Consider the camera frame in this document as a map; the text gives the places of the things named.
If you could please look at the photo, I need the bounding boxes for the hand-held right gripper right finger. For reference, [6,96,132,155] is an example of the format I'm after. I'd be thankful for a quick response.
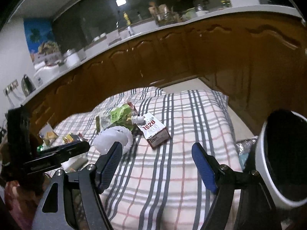
[191,142,282,230]

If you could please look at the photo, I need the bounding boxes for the white rice cooker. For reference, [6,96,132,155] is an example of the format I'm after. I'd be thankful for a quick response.
[33,61,60,85]

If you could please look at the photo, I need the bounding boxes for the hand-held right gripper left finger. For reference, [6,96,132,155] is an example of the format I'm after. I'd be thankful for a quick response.
[31,141,124,230]

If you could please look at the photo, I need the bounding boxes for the wall socket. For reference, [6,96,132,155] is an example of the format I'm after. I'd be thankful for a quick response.
[3,79,19,94]

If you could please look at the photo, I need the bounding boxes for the dark kitchen window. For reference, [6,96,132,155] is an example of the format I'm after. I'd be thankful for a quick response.
[51,0,155,51]

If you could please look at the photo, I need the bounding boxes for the yellow wrapper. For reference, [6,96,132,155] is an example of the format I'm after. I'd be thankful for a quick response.
[62,133,83,145]

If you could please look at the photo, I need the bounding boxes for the white trash bin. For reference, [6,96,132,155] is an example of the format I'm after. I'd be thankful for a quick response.
[242,109,307,208]

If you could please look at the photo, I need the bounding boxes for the white kitchen countertop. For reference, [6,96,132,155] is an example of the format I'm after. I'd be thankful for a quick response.
[20,4,303,106]

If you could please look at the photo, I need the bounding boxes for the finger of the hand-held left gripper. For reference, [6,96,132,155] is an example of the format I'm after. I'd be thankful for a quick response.
[44,141,91,160]

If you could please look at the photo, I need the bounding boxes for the black trash bag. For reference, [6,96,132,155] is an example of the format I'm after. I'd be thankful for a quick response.
[266,110,307,203]

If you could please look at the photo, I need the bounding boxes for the utensil rack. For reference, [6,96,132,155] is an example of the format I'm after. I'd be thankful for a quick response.
[148,2,179,27]

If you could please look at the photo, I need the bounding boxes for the brown wooden base cabinets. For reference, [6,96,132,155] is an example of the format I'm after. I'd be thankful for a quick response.
[24,17,307,136]

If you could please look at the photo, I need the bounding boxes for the orange and white snack packet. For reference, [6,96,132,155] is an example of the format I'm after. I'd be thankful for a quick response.
[39,122,59,147]

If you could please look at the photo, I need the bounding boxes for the white jar with lid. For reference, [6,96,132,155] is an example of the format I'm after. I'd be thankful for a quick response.
[63,49,80,69]

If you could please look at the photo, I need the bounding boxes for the plaid blanket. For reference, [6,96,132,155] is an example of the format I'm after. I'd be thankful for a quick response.
[51,86,243,230]

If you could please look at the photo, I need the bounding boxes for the brown and white carton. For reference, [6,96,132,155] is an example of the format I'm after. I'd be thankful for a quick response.
[137,112,171,149]

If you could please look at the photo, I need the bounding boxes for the green container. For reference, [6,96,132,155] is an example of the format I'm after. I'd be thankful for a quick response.
[185,8,197,20]

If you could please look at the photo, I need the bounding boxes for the green drink pouch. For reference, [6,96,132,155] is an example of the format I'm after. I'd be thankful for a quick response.
[95,102,145,134]

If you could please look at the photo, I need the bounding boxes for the steel kettle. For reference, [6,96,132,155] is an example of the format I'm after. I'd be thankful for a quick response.
[21,74,36,95]

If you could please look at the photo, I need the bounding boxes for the white foam fruit net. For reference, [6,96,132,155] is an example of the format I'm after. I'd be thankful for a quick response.
[93,125,133,155]

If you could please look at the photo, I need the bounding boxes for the blue wall poster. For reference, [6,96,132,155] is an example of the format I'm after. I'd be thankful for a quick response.
[23,19,61,64]

